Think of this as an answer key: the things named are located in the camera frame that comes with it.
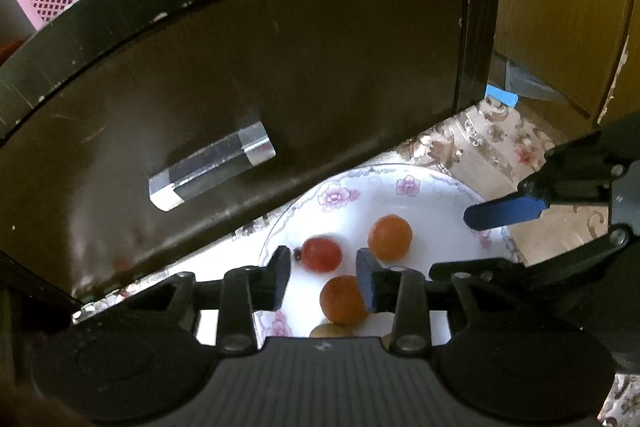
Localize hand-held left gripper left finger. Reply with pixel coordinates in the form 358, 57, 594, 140
75, 246, 292, 354

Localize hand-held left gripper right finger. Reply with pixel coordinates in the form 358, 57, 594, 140
356, 248, 566, 354

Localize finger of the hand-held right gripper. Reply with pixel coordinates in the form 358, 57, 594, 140
463, 109, 640, 229
429, 227, 632, 281

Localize orange tangerine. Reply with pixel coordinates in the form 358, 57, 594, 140
320, 275, 370, 326
368, 214, 413, 260

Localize red tomato with stem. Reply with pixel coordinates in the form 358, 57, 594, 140
295, 236, 344, 274

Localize white floral plate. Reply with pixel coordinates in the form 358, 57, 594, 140
252, 163, 526, 348

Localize beige floral tablecloth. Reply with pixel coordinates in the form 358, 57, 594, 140
72, 99, 640, 427

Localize blue tape piece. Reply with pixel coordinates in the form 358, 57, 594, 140
485, 84, 518, 108

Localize dark wooden cabinet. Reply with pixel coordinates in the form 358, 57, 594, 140
0, 0, 503, 313

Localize clear acrylic cabinet handle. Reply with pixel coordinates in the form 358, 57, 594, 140
149, 122, 277, 212

